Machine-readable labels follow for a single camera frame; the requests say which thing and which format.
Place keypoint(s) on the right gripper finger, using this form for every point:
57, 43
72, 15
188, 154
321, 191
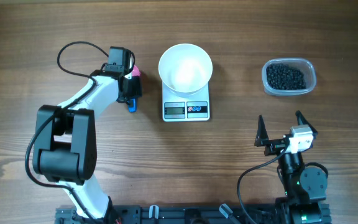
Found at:
302, 121
262, 138

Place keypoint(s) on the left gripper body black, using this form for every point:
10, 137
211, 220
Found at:
133, 89

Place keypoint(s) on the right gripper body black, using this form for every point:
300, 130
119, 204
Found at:
274, 145

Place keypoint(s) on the pink scoop with blue handle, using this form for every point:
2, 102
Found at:
135, 90

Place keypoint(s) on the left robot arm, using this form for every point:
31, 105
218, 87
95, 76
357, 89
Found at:
63, 152

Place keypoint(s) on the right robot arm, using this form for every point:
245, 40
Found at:
304, 184

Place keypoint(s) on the white bowl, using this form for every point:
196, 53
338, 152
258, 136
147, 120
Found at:
185, 68

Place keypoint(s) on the white digital kitchen scale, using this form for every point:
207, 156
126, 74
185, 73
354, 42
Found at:
185, 107

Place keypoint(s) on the black beans pile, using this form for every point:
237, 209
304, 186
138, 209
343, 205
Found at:
284, 77

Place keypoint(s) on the clear plastic container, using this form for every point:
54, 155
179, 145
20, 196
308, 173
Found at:
303, 65

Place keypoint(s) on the black mounting rail base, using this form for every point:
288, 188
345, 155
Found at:
261, 213

